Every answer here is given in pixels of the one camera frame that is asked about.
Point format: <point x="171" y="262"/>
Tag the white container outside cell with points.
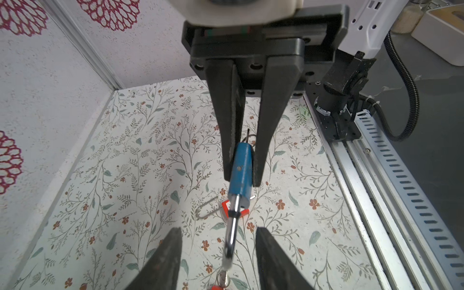
<point x="442" y="31"/>

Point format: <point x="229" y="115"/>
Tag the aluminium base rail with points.
<point x="408" y="244"/>

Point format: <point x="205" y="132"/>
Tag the red padlock right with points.
<point x="222" y="281"/>

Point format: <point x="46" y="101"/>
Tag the blue padlock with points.
<point x="239" y="194"/>

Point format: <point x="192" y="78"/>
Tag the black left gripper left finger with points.
<point x="162" y="269"/>

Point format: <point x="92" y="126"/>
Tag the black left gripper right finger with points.
<point x="276" y="270"/>

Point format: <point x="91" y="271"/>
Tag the red padlock left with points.
<point x="223" y="208"/>

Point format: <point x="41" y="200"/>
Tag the red padlock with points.
<point x="222" y="281"/>
<point x="223" y="208"/>

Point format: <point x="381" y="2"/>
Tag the glass jar outside cell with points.
<point x="410" y="16"/>

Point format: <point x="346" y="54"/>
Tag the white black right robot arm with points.
<point x="356" y="54"/>

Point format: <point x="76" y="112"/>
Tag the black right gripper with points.
<point x="277" y="58"/>

